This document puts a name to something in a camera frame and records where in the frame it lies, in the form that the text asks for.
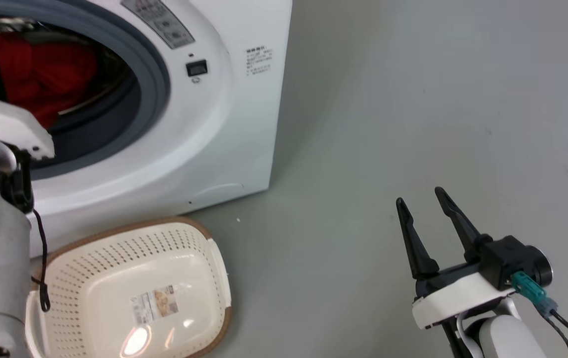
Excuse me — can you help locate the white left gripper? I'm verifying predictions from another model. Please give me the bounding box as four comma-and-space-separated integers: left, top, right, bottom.
0, 97, 56, 161

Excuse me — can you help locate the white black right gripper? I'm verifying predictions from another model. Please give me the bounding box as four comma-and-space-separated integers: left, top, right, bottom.
396, 186, 514, 331

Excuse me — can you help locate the cream perforated laundry basket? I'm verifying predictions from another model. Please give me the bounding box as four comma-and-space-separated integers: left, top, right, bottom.
25, 216, 233, 358

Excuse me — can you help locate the white front-load washing machine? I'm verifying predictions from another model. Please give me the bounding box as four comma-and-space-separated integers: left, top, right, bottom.
0, 0, 293, 259

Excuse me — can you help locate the red garment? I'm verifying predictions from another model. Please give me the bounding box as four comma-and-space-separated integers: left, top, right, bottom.
0, 33, 98, 129

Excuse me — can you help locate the grey rubber door gasket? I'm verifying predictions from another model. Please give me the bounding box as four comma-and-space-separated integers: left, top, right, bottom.
0, 0, 171, 181

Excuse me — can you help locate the grey instruction label strip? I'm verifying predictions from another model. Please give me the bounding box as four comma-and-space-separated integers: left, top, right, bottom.
120, 0, 196, 50

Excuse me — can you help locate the black door lock latch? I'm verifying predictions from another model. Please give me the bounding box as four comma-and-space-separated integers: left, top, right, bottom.
186, 59, 209, 78

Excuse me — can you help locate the product label sticker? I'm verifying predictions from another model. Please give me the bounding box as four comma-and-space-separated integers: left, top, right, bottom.
131, 284, 181, 327

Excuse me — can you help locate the printed text sticker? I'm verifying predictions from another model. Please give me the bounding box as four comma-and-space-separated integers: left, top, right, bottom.
245, 45, 274, 77

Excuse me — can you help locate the teal cable connector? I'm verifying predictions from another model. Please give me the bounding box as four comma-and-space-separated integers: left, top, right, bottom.
511, 271, 559, 317

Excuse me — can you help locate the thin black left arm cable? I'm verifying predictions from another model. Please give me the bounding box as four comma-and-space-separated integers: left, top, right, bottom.
31, 209, 51, 313

